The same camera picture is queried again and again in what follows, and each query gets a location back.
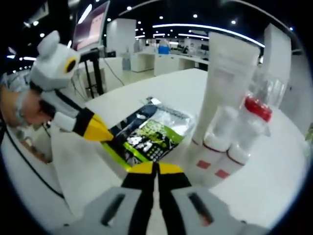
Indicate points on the small clear bottle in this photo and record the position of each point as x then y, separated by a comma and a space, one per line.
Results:
234, 166

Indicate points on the large display monitor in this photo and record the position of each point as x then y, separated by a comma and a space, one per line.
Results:
91, 27

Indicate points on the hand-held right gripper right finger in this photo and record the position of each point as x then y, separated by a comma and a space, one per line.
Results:
176, 200

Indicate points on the blue box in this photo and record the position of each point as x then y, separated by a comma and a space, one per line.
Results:
163, 49

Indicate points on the small white skincare bottle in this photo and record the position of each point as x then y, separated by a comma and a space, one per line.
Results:
210, 151

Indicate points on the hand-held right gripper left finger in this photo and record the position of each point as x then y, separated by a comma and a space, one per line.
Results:
137, 200

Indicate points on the person's left hand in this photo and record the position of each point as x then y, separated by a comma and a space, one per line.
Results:
33, 111

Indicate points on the dark silver skincare sachet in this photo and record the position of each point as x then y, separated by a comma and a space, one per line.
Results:
171, 117

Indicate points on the row of white office desks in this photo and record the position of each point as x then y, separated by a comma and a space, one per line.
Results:
166, 63

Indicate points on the tall white skincare tube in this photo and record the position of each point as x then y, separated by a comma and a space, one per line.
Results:
225, 85

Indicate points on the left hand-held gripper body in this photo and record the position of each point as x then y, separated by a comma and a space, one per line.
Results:
51, 68

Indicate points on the person's white shirt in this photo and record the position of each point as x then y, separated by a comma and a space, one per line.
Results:
24, 195

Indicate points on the black green skincare sachet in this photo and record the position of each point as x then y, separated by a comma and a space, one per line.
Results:
146, 144

